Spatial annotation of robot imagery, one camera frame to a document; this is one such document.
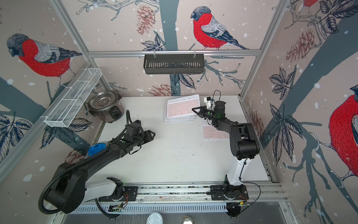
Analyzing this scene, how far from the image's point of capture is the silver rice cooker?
95 cm

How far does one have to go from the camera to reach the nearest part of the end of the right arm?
778 mm

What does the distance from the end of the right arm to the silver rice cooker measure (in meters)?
0.56
